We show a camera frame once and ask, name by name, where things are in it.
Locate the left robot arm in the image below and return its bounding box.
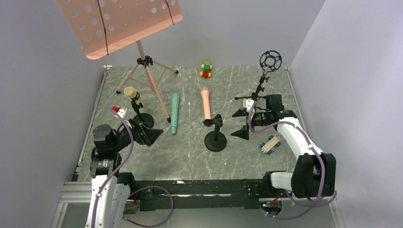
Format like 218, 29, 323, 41
85, 120, 163, 228

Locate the black mic stand with clip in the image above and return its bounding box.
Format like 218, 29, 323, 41
203, 114, 227, 152

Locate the beige blue brick car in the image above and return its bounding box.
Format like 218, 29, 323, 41
260, 135, 281, 155

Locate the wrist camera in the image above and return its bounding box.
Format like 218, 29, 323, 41
240, 98, 255, 113
112, 106, 134, 121

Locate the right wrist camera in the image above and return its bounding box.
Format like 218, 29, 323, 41
240, 98, 255, 113

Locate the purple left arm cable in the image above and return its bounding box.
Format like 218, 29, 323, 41
89, 107, 135, 228

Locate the black shock-mount boom stand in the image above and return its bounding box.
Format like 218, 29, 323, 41
234, 50, 282, 101

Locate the pink toy microphone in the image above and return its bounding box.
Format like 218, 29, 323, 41
201, 87, 211, 119

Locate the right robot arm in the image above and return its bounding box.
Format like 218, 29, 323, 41
232, 94, 336, 198

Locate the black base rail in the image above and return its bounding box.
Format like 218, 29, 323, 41
129, 179, 284, 211

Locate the pink music stand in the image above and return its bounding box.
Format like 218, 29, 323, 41
56, 0, 182, 104

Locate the green red brick car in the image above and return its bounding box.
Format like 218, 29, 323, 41
200, 61, 212, 78

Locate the yellow toy microphone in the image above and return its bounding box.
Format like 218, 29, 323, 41
124, 86, 144, 102

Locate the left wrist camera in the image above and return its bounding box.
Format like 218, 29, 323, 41
112, 106, 134, 121

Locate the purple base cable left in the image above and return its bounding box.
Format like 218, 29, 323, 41
121, 185, 174, 228

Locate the green toy microphone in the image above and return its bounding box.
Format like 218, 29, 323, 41
171, 93, 180, 135

